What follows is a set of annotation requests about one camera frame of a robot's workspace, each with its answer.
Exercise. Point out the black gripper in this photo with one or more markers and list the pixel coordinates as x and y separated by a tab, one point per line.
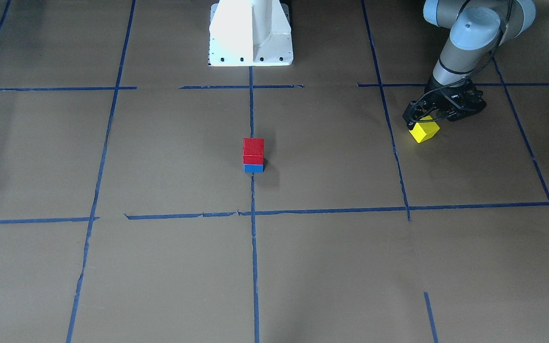
438	97

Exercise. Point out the yellow cube block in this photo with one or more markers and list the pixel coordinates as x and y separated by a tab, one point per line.
424	129

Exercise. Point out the red cube block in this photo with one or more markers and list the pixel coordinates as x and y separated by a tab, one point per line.
253	151

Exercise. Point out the blue cube block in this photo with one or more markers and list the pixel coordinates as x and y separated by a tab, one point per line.
253	168

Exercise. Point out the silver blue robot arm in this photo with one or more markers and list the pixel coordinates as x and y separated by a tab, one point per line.
476	27

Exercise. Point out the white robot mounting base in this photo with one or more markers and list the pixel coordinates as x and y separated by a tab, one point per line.
248	33

